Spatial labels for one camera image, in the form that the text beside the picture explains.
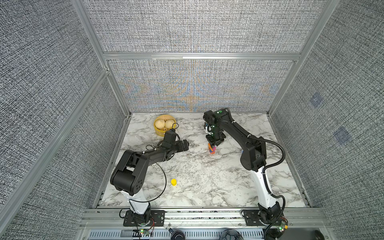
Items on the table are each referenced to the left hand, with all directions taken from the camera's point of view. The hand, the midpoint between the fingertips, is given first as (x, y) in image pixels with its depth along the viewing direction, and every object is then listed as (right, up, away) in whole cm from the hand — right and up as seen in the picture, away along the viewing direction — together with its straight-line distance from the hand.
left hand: (183, 145), depth 97 cm
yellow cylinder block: (-5, -19, -13) cm, 24 cm away
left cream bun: (-17, +14, +10) cm, 24 cm away
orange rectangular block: (+19, -5, 0) cm, 20 cm away
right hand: (+19, +1, -5) cm, 20 cm away
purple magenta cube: (+20, -2, -2) cm, 20 cm away
